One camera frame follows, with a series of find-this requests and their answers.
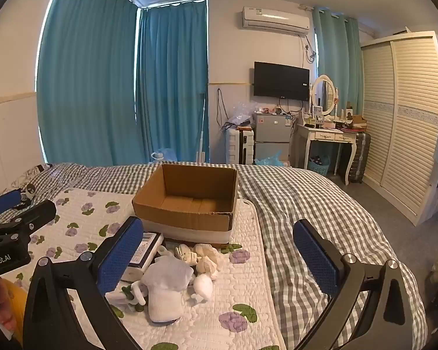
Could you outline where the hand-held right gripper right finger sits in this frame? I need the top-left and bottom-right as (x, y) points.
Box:
(293, 219), (428, 350)

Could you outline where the white plastic drawer unit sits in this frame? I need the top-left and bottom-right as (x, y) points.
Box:
(225, 126), (256, 165)

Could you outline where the grey patterned pillow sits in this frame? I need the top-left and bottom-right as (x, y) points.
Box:
(8, 164), (55, 191)

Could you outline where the beige striped sock bundle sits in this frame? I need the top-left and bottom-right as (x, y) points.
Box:
(174, 244), (201, 266)

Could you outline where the wide teal curtain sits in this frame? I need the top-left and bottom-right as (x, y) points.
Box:
(36, 0), (140, 167)

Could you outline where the blue plastic basket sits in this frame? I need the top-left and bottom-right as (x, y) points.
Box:
(307, 155), (331, 176)

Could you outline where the brown cardboard box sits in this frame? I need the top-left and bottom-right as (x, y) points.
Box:
(131, 163), (239, 250)

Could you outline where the yellow cloth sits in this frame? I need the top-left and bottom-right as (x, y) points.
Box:
(3, 280), (28, 338)

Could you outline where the white air conditioner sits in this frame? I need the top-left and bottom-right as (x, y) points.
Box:
(241, 6), (311, 37)

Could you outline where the cream slatted wardrobe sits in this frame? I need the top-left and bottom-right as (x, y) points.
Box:
(361, 31), (438, 227)

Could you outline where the light blue tissue packet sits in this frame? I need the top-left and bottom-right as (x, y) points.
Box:
(126, 231), (165, 282)

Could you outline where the small white sock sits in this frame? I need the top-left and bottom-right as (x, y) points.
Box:
(193, 273), (213, 304)

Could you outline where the light teal curtain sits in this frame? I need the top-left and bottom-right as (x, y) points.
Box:
(311, 6), (364, 118)

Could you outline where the blue plastic bag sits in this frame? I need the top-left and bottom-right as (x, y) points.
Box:
(255, 149), (291, 167)

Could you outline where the dark suitcase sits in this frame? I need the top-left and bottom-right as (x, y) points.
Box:
(349, 132), (372, 184)

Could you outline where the floral quilted mat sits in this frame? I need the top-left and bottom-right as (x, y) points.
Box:
(0, 188), (287, 350)

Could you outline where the white face mask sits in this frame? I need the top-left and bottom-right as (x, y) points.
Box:
(154, 244), (173, 264)
(105, 280), (148, 313)

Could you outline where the white oval mirror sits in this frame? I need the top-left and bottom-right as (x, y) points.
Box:
(308, 74), (341, 118)

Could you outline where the person's left hand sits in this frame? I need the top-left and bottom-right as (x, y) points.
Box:
(0, 276), (18, 332)

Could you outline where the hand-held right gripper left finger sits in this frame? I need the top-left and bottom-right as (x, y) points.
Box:
(23, 216), (144, 350)

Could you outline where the white standing pole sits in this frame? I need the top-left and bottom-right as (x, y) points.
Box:
(197, 93), (208, 163)

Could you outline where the clear plastic bag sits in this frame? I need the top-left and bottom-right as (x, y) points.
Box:
(228, 101), (258, 127)

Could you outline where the black wall television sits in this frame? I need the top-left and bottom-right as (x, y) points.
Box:
(253, 61), (311, 102)

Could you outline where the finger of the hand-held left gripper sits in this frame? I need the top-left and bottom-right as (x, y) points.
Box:
(0, 189), (34, 215)
(0, 200), (58, 238)

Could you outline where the narrow teal curtain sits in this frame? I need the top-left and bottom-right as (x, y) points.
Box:
(136, 0), (209, 163)

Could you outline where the white dressing table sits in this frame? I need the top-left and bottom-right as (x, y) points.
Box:
(296, 121), (358, 186)

